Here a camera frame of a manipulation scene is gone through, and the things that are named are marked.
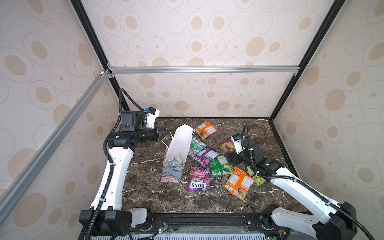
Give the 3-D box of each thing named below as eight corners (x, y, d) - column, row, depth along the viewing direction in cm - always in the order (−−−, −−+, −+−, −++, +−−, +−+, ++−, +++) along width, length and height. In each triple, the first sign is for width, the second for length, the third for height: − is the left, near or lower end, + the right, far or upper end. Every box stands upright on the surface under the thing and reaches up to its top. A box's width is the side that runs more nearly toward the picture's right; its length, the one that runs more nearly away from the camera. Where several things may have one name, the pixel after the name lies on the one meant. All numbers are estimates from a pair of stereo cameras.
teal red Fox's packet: (181, 149, 103) (180, 146, 101) (194, 138, 109) (194, 135, 107) (192, 159, 98) (192, 156, 96) (205, 147, 104) (205, 144, 102)
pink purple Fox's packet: (187, 191, 86) (186, 189, 83) (187, 169, 94) (187, 166, 91) (210, 191, 86) (210, 189, 82) (208, 169, 94) (209, 166, 91)
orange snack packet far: (203, 140, 109) (203, 137, 106) (193, 130, 115) (193, 127, 112) (217, 131, 114) (217, 128, 112) (207, 122, 120) (207, 119, 118)
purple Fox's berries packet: (204, 169, 93) (204, 166, 90) (192, 157, 99) (192, 154, 95) (218, 157, 99) (219, 153, 95) (206, 146, 104) (207, 142, 101)
